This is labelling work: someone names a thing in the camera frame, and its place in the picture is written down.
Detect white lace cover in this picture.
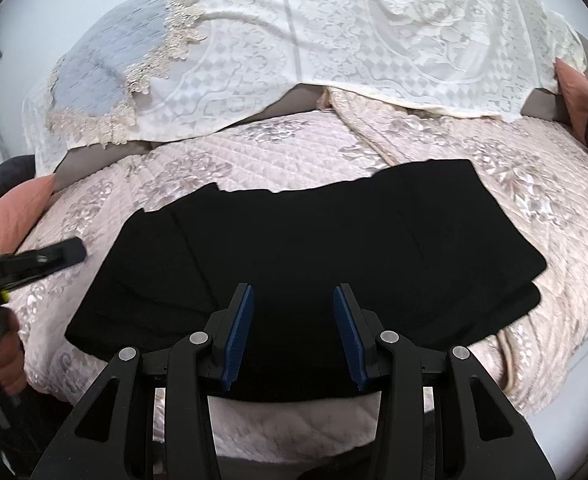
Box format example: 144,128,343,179
21,0,588,175

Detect person's left hand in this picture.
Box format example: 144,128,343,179
0,308,27,404

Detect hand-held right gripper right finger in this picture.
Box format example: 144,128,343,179
333,283,557,480

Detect pink quilted floral bedspread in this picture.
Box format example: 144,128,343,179
0,87,588,461

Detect blue-grey pillow with lace trim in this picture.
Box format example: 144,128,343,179
48,0,211,149

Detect black pants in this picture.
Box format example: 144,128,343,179
65,159,548,404

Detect navy blue cushion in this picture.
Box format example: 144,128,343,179
0,156,38,197

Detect pink cushion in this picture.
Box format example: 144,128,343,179
0,174,57,254
554,57,588,147

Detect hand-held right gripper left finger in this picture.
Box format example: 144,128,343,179
30,283,255,480

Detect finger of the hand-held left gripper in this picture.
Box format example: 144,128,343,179
1,238,87,287

